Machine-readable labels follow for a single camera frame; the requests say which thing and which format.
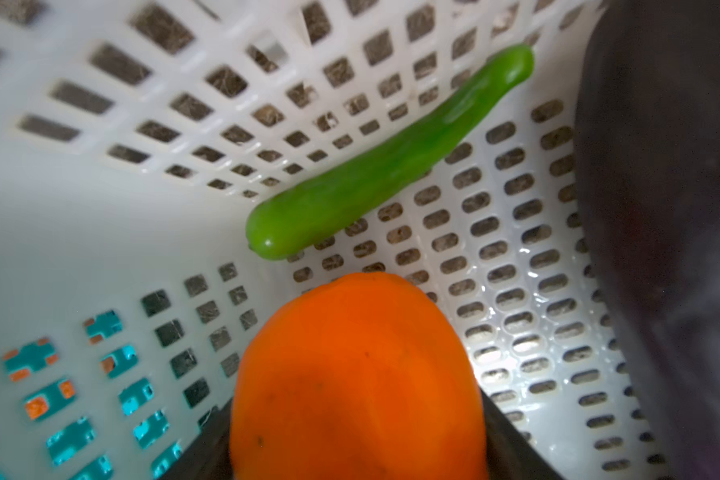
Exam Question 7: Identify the purple eggplant toy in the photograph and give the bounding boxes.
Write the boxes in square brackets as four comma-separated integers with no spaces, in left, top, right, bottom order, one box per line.
[574,1,720,479]

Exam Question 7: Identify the white plastic basket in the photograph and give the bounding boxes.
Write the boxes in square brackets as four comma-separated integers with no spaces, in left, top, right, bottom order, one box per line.
[0,1,671,479]

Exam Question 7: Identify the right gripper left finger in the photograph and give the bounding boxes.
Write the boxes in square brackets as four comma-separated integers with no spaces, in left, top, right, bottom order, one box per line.
[160,404,234,480]

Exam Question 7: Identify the green chili pepper toy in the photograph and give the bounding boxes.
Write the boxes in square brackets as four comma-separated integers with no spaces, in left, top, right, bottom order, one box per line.
[246,44,535,260]

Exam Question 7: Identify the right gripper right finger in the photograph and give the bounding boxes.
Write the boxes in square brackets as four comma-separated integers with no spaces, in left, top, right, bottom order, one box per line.
[482,393,563,480]

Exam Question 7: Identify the orange tangerine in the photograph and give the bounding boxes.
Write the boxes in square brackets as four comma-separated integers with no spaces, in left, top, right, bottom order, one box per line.
[229,273,489,479]

